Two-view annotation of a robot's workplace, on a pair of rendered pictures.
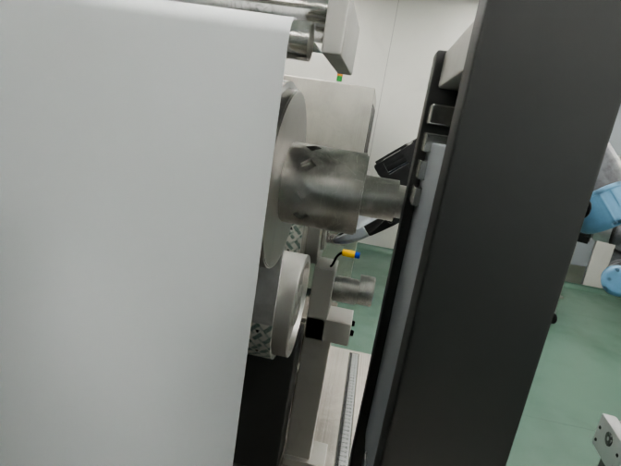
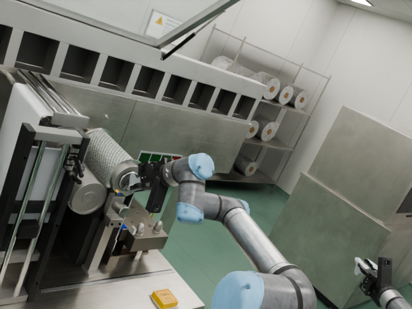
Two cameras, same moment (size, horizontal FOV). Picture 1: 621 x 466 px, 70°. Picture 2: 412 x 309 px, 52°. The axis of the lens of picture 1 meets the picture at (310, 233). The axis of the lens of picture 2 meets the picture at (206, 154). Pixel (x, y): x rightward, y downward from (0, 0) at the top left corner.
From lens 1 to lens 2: 109 cm
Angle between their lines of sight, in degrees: 34
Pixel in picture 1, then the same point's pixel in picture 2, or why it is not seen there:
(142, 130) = not seen: hidden behind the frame
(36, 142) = (15, 121)
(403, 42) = not seen: outside the picture
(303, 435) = (89, 259)
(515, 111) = (19, 140)
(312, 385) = (97, 239)
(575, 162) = (21, 149)
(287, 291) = (78, 187)
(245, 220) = not seen: hidden behind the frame
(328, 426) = (113, 273)
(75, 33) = (24, 105)
